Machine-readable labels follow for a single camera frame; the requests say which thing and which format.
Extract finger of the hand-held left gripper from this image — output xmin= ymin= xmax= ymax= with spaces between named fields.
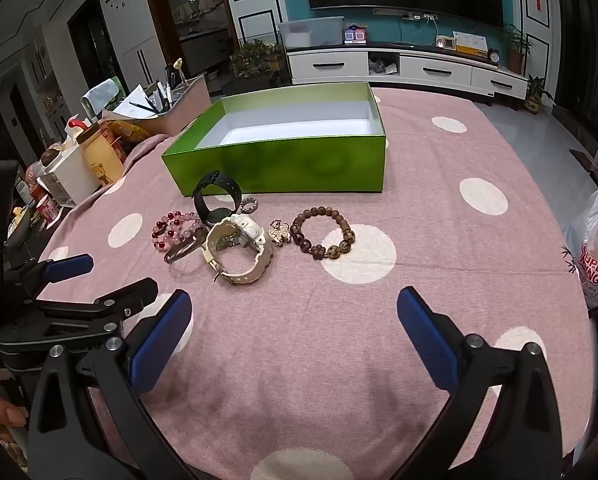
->
xmin=0 ymin=277 xmax=160 ymax=356
xmin=1 ymin=254 xmax=94 ymax=306

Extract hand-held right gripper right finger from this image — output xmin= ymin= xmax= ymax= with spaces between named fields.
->
xmin=394 ymin=286 xmax=580 ymax=480

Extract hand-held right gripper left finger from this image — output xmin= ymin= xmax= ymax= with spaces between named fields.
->
xmin=26 ymin=289 xmax=200 ymax=480

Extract silver bangle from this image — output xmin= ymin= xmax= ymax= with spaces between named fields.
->
xmin=164 ymin=234 xmax=210 ymax=265

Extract pink and red bead bracelet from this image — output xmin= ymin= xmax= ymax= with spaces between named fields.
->
xmin=151 ymin=209 xmax=210 ymax=253

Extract brown wooden bead bracelet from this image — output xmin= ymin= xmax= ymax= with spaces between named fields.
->
xmin=290 ymin=206 xmax=356 ymax=261

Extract cream wristwatch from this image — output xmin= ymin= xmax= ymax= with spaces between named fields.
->
xmin=202 ymin=213 xmax=275 ymax=286

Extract gold brooch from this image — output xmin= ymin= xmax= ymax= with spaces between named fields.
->
xmin=269 ymin=219 xmax=292 ymax=247

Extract black wristwatch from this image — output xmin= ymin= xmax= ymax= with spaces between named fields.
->
xmin=193 ymin=170 xmax=243 ymax=226

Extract green cardboard box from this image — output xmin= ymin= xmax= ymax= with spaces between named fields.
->
xmin=161 ymin=82 xmax=387 ymax=197

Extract person's left hand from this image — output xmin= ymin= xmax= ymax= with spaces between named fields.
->
xmin=0 ymin=379 xmax=30 ymax=443

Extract white plastic container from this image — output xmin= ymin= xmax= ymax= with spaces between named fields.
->
xmin=38 ymin=145 xmax=102 ymax=208

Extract pink polka dot tablecloth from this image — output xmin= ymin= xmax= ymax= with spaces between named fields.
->
xmin=16 ymin=85 xmax=597 ymax=480

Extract yellow bear cup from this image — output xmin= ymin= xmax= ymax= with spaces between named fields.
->
xmin=76 ymin=122 xmax=124 ymax=186

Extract yellow snack bag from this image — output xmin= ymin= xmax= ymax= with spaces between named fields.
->
xmin=101 ymin=119 xmax=152 ymax=143

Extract white papers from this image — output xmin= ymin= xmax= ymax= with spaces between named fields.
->
xmin=104 ymin=85 xmax=160 ymax=121

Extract white plastic bag red print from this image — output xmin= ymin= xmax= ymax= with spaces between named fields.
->
xmin=562 ymin=185 xmax=598 ymax=311

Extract pink organizer box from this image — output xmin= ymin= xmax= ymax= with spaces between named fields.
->
xmin=156 ymin=74 xmax=212 ymax=136

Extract small potted plant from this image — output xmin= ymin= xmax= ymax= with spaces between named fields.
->
xmin=524 ymin=75 xmax=552 ymax=115

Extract large potted plant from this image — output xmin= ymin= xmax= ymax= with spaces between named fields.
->
xmin=229 ymin=39 xmax=285 ymax=93

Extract white television cabinet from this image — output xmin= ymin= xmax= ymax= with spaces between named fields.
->
xmin=285 ymin=40 xmax=530 ymax=101

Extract potted plant in brown pot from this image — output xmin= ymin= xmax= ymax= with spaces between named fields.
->
xmin=502 ymin=22 xmax=535 ymax=75

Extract desk calendar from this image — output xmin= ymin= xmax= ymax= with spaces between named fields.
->
xmin=452 ymin=31 xmax=490 ymax=56

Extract clear plastic storage box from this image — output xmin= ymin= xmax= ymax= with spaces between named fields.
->
xmin=278 ymin=16 xmax=345 ymax=51

